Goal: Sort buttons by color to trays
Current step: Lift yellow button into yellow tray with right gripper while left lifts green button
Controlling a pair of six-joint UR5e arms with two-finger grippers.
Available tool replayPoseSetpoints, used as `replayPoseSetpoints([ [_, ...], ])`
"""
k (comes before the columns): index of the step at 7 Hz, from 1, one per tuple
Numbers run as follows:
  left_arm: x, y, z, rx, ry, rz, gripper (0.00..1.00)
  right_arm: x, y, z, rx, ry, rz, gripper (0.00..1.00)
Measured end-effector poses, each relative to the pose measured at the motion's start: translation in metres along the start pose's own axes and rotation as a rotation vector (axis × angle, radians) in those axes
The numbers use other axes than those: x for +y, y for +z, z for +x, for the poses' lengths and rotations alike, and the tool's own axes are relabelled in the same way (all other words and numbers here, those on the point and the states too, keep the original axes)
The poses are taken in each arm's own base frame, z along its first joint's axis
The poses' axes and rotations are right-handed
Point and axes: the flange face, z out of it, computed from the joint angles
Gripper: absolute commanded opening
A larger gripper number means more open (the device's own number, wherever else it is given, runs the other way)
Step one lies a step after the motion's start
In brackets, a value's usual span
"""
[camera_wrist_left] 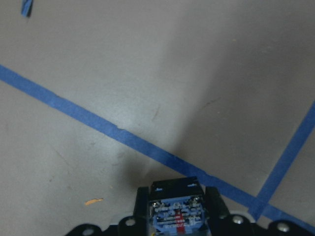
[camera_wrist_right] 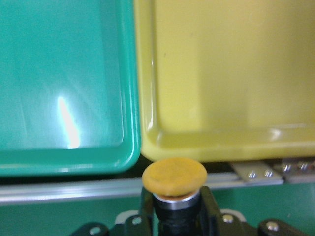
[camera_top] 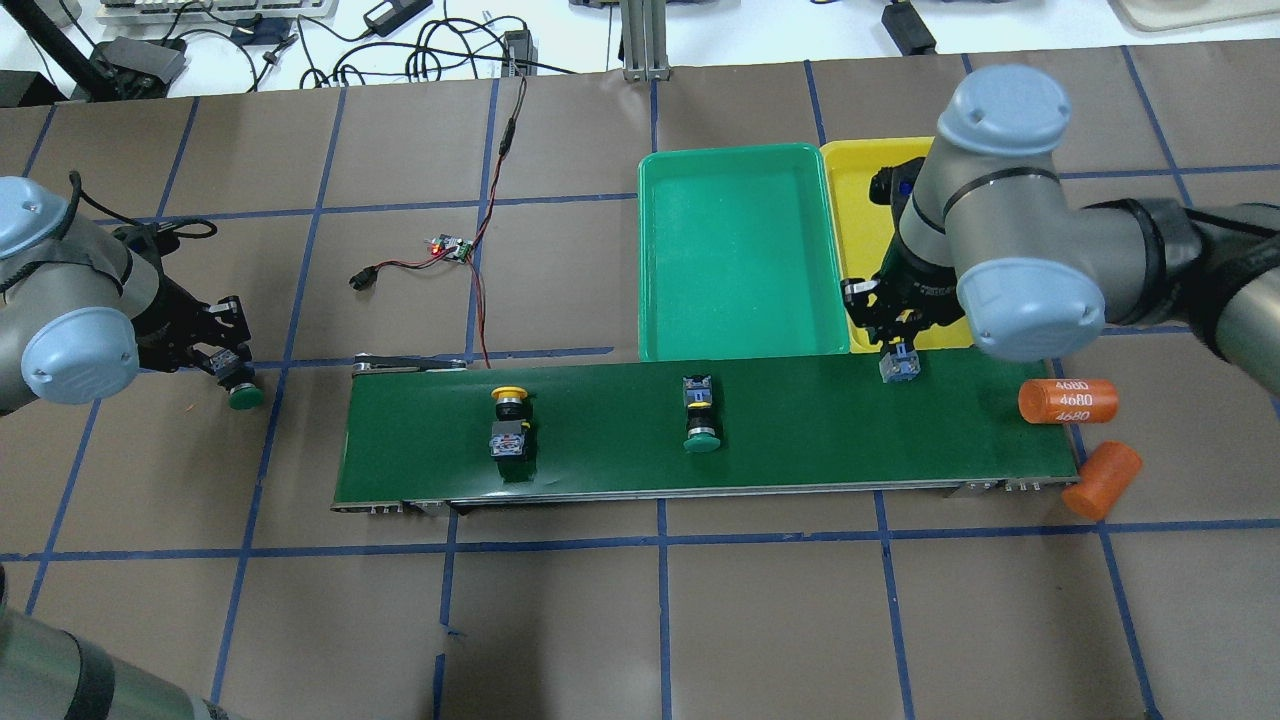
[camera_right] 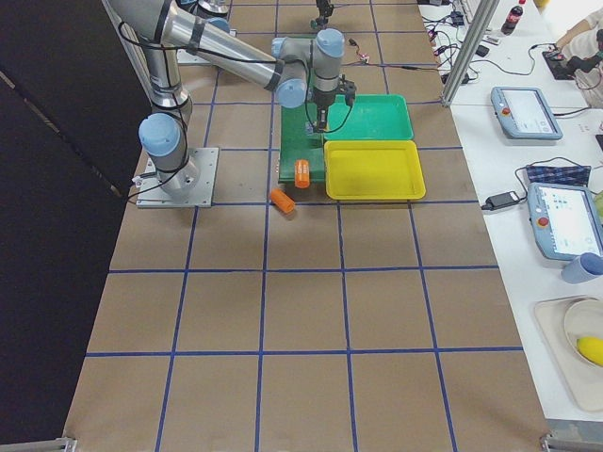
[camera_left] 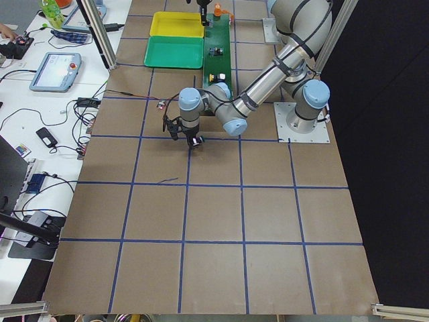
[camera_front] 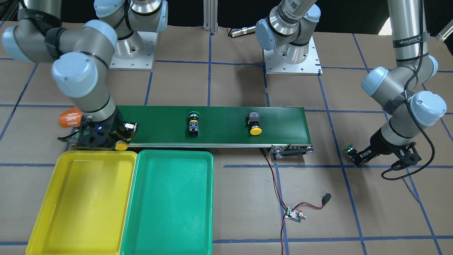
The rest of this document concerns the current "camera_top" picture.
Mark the black barrel plug connector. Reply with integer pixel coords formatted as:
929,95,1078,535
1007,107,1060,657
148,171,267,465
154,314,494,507
348,265,380,292

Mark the yellow plastic tray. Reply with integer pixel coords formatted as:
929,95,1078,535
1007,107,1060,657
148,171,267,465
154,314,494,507
820,137,995,354

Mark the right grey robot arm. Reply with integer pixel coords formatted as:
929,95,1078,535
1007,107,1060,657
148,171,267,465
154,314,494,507
841,64,1279,393

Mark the beige serving tray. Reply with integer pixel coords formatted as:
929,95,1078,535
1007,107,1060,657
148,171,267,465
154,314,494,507
1111,1,1279,32

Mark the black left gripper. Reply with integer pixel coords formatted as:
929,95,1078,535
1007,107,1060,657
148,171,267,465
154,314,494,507
134,273,253,373

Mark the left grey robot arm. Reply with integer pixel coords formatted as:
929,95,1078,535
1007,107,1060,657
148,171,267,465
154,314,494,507
1,172,264,415

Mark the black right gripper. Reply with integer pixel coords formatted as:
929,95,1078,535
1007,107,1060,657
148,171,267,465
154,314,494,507
841,245,965,345

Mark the aluminium frame post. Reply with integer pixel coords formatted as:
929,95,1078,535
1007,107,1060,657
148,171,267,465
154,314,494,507
620,0,672,82

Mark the black power adapter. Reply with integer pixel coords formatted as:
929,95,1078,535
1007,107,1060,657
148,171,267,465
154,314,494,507
879,1,937,56

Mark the green plastic tray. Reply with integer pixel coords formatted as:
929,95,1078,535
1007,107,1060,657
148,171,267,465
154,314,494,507
637,143,851,361

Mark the green push button switch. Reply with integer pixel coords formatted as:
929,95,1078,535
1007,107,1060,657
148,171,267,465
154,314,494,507
682,374,722,454
209,348,265,411

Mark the red black power cable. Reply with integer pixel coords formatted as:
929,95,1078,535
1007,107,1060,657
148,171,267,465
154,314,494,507
360,76,531,369

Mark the green conveyor belt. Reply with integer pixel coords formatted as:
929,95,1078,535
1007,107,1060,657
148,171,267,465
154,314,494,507
332,348,1076,512

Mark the orange cylinder marked 4680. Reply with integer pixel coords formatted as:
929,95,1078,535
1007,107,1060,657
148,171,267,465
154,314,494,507
1018,378,1119,424

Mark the plain orange cylinder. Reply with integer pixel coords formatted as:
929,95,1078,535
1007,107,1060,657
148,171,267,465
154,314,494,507
1061,441,1144,521

